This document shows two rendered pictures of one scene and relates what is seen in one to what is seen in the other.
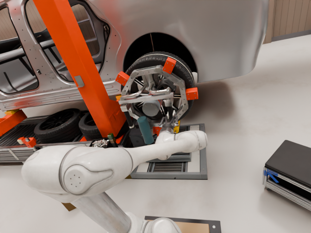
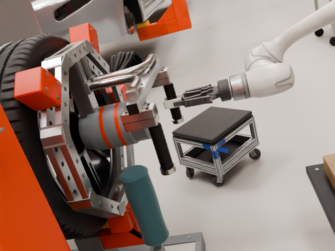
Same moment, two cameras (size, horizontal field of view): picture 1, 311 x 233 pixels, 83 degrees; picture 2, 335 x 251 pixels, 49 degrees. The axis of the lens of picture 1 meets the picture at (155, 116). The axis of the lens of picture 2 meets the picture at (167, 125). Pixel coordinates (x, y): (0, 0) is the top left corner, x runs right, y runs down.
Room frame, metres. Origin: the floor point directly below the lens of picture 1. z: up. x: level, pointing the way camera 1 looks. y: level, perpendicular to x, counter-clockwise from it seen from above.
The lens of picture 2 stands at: (1.28, 1.10, 1.25)
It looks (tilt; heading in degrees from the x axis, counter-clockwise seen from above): 22 degrees down; 263
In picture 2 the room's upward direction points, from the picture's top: 17 degrees counter-clockwise
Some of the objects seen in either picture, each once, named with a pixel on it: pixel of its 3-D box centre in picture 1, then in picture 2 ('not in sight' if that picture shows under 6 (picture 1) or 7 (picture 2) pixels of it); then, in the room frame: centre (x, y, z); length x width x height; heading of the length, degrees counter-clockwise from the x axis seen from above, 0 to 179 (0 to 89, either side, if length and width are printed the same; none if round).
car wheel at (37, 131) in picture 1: (61, 125); not in sight; (2.36, 1.37, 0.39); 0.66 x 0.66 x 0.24
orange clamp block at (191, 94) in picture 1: (191, 94); (117, 96); (1.26, -0.33, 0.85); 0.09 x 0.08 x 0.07; 70
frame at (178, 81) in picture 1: (154, 99); (96, 129); (1.37, -0.03, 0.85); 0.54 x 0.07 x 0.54; 70
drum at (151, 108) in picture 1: (152, 103); (117, 125); (1.30, -0.01, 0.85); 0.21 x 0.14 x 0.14; 160
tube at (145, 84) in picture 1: (133, 87); (105, 78); (1.29, 0.10, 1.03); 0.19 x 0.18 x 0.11; 160
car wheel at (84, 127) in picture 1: (106, 121); not in sight; (2.10, 0.66, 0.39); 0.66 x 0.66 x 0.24
